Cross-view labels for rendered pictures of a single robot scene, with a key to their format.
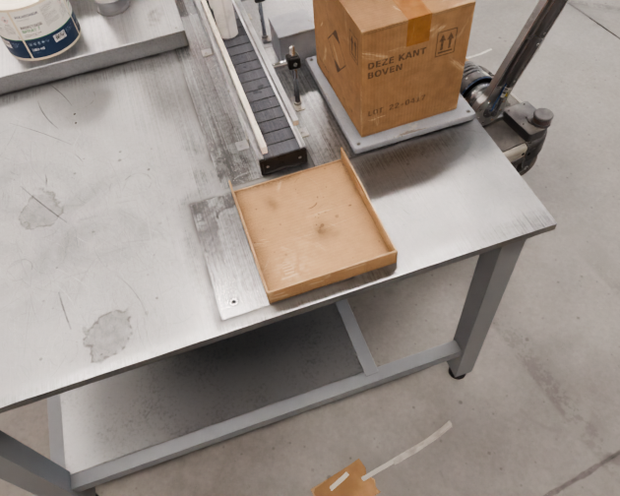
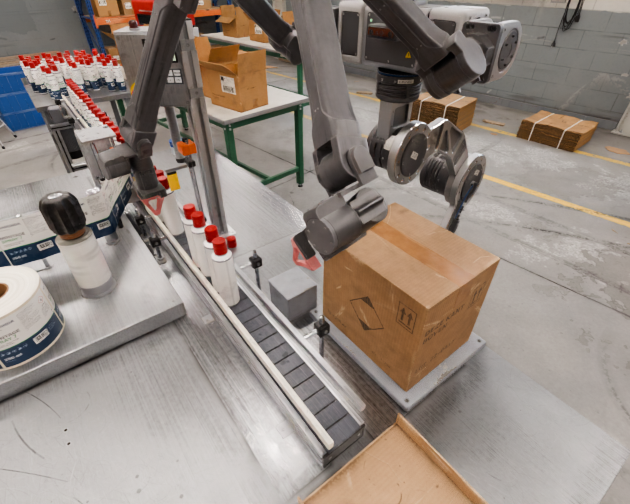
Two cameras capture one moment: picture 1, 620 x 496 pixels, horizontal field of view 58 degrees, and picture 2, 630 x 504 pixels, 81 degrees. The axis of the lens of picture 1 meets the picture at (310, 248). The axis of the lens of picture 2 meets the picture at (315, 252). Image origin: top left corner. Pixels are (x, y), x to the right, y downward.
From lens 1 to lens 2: 0.65 m
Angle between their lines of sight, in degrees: 24
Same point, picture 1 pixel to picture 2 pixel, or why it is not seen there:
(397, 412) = not seen: outside the picture
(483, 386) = not seen: outside the picture
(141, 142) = (161, 453)
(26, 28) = not seen: outside the picture
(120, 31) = (112, 313)
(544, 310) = not seen: hidden behind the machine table
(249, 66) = (264, 332)
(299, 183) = (369, 469)
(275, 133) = (325, 412)
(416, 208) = (501, 469)
